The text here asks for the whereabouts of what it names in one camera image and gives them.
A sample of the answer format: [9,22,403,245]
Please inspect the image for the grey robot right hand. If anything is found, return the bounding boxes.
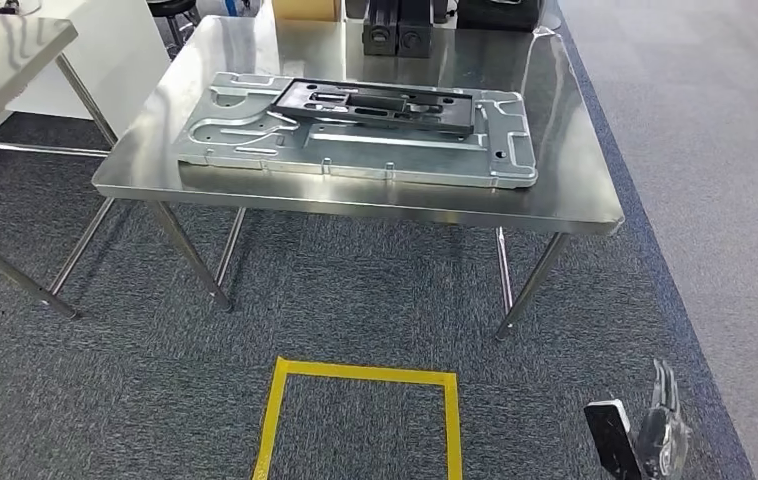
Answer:
[635,359,692,480]

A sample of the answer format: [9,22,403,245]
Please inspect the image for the black plastic frame part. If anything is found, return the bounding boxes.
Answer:
[270,77,476,138]

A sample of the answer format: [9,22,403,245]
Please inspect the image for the steel workbench table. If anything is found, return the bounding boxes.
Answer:
[92,0,625,342]

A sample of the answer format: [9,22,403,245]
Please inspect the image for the grey metal fixture plate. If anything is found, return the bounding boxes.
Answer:
[173,71,539,191]

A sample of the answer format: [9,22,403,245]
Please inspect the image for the black carry case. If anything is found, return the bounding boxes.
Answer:
[456,0,544,32]

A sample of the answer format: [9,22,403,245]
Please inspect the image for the brown cardboard box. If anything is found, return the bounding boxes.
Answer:
[271,0,344,22]

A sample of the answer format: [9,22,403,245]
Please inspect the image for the black round stool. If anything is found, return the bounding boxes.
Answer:
[147,0,203,49]

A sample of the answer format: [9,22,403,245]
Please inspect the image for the white cabinet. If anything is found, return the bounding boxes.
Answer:
[0,0,172,164]

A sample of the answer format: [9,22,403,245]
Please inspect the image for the steel side table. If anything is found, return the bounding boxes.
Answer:
[0,9,119,321]

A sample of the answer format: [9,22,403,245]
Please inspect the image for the white wrist camera on bracket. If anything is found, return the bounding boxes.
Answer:
[582,399,645,480]

